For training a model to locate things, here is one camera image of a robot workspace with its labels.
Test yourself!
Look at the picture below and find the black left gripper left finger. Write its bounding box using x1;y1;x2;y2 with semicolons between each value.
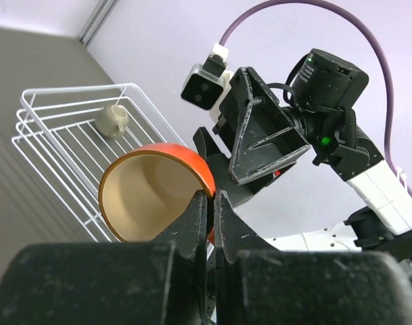
0;191;208;324

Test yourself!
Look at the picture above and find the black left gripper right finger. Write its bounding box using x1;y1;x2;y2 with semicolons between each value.
214;190;412;324

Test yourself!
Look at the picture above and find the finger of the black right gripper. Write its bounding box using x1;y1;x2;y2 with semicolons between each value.
193;127;256;207
228;67;311;186

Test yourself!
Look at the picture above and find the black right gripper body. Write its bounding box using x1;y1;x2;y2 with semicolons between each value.
212;66;294;190

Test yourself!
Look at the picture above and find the small orange cup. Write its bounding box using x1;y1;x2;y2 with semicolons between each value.
98;143;216;242

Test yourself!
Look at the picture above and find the beige ceramic cup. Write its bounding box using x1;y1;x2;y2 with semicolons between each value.
95;105;129;139

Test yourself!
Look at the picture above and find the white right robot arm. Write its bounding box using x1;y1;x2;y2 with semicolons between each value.
193;49;412;261

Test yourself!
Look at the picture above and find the white wire dish rack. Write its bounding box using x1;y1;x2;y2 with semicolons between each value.
12;83;183;242

